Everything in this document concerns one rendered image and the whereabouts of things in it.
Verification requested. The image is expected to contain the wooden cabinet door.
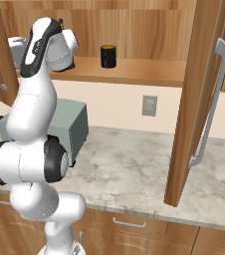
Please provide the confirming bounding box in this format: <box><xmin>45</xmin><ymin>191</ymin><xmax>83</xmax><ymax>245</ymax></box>
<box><xmin>0</xmin><ymin>0</ymin><xmax>21</xmax><ymax>108</ymax></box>
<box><xmin>163</xmin><ymin>0</ymin><xmax>225</xmax><ymax>208</ymax></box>

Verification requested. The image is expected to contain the white mug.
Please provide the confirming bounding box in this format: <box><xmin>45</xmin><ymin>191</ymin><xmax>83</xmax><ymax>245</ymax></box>
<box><xmin>7</xmin><ymin>36</ymin><xmax>30</xmax><ymax>70</ymax></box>

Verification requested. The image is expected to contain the grey-green toaster oven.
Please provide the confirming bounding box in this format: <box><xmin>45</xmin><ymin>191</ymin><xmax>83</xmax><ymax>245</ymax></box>
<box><xmin>0</xmin><ymin>98</ymin><xmax>90</xmax><ymax>168</ymax></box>

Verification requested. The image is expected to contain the black cylinder with orange top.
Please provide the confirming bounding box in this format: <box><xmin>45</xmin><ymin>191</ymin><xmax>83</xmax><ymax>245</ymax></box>
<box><xmin>100</xmin><ymin>44</ymin><xmax>117</xmax><ymax>70</ymax></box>

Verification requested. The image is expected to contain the grey wall socket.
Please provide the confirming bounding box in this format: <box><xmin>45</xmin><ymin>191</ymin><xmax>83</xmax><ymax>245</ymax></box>
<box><xmin>141</xmin><ymin>95</ymin><xmax>159</xmax><ymax>118</ymax></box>

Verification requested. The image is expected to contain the grey drawer handle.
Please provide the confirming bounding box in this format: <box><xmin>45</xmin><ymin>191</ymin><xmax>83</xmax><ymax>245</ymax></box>
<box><xmin>0</xmin><ymin>196</ymin><xmax>13</xmax><ymax>206</ymax></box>
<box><xmin>112</xmin><ymin>216</ymin><xmax>148</xmax><ymax>229</ymax></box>

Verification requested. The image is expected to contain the wooden wall cabinet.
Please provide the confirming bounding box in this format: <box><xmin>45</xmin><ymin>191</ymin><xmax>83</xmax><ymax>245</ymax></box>
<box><xmin>0</xmin><ymin>0</ymin><xmax>199</xmax><ymax>89</ymax></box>

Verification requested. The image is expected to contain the grey cupboard door handle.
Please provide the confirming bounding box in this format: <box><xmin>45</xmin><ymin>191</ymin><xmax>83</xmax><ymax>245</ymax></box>
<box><xmin>78</xmin><ymin>230</ymin><xmax>85</xmax><ymax>247</ymax></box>

